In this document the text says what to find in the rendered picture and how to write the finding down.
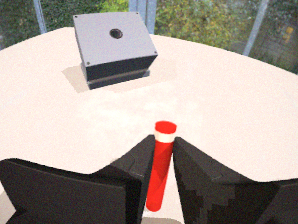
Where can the grey metal plate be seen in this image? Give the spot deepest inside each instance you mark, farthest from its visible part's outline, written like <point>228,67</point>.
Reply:
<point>114,47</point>

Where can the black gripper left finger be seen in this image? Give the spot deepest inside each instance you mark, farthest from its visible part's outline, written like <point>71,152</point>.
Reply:
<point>115,194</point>

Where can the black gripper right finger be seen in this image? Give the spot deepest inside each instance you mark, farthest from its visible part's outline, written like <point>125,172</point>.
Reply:
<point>211,193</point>

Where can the red peg with white band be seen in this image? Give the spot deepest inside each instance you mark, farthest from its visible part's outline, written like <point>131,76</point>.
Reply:
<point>163,149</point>

